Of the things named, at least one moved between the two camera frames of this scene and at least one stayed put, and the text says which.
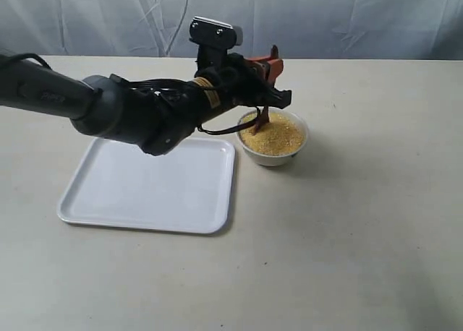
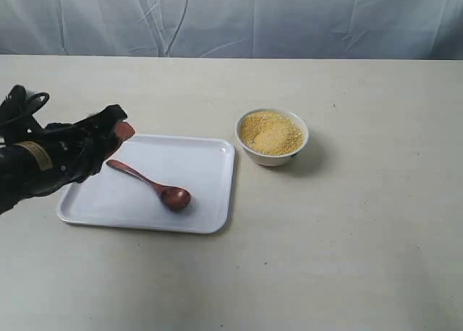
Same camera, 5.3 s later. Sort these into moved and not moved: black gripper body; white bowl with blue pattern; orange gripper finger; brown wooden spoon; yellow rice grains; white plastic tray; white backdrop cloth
Moved: black gripper body; orange gripper finger; brown wooden spoon
Not moved: white bowl with blue pattern; white plastic tray; white backdrop cloth; yellow rice grains
